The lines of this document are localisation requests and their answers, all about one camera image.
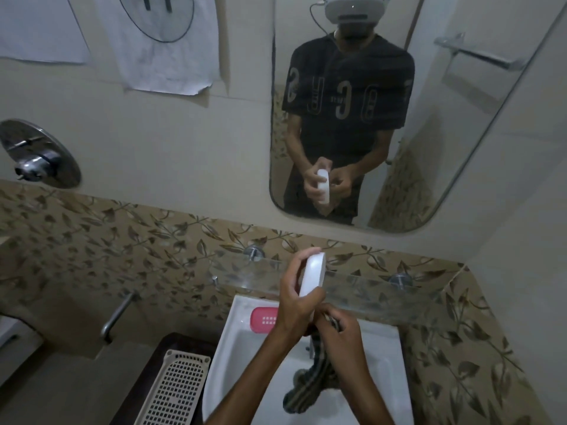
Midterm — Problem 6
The person's left hand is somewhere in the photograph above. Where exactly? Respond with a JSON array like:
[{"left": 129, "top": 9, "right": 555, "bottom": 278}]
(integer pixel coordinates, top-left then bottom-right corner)
[{"left": 272, "top": 246, "right": 328, "bottom": 339}]

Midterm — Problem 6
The person's right hand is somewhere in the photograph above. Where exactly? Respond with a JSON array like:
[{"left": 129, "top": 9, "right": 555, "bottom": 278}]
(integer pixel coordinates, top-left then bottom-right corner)
[{"left": 305, "top": 303, "right": 371, "bottom": 394}]

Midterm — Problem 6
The pink plastic soap dish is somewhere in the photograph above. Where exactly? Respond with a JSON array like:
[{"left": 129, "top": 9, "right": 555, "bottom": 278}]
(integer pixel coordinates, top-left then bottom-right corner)
[{"left": 250, "top": 307, "right": 280, "bottom": 335}]

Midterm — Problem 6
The white plastic soap dish tray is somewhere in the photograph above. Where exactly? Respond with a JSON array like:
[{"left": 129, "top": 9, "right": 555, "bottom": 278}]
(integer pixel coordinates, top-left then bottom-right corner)
[{"left": 297, "top": 251, "right": 327, "bottom": 299}]

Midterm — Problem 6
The checkered cleaning cloth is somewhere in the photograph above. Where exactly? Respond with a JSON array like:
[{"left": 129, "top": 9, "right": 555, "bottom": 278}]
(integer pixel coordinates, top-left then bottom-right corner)
[{"left": 282, "top": 316, "right": 344, "bottom": 414}]

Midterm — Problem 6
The person's left forearm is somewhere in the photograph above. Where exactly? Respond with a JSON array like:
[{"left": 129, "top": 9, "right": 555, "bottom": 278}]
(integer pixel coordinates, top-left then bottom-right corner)
[{"left": 206, "top": 325, "right": 298, "bottom": 425}]

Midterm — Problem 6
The white ceramic sink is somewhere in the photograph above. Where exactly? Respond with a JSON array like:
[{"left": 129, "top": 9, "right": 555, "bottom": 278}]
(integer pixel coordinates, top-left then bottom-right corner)
[{"left": 202, "top": 295, "right": 415, "bottom": 425}]

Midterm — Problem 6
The clear glass shelf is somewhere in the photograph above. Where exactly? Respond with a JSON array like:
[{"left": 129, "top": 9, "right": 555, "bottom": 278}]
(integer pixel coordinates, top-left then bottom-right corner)
[{"left": 208, "top": 254, "right": 461, "bottom": 332}]

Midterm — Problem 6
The white perforated plastic basket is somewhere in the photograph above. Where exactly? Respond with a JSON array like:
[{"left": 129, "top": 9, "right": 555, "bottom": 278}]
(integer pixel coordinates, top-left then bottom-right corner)
[{"left": 132, "top": 349, "right": 212, "bottom": 425}]

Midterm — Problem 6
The dark brown stool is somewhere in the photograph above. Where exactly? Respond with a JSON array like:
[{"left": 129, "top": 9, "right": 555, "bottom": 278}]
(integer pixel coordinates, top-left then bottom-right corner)
[{"left": 109, "top": 332, "right": 218, "bottom": 425}]

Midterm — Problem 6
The round chrome shower valve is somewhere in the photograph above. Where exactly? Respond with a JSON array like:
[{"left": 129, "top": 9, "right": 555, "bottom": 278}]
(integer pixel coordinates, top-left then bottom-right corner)
[{"left": 0, "top": 118, "right": 83, "bottom": 189}]

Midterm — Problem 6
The chrome wall tap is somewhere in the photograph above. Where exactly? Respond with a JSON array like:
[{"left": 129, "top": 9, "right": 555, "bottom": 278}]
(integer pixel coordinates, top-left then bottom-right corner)
[{"left": 99, "top": 290, "right": 141, "bottom": 346}]

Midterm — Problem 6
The rounded wall mirror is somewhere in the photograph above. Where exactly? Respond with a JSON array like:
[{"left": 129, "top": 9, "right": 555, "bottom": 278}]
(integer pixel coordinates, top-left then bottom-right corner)
[{"left": 269, "top": 0, "right": 567, "bottom": 234}]

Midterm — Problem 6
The torn white wall paper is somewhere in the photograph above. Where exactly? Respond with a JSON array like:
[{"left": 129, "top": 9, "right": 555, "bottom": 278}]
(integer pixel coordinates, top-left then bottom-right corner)
[{"left": 90, "top": 0, "right": 221, "bottom": 97}]

